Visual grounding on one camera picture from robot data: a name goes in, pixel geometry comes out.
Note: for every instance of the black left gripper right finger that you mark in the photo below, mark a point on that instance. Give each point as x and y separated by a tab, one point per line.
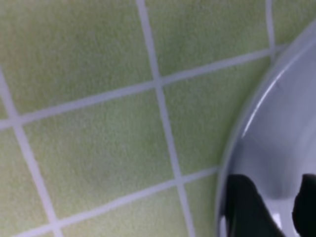
304	210

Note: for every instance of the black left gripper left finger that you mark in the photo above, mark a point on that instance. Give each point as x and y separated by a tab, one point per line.
246	213

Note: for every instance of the grey plate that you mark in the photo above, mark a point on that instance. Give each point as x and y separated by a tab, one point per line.
273	140

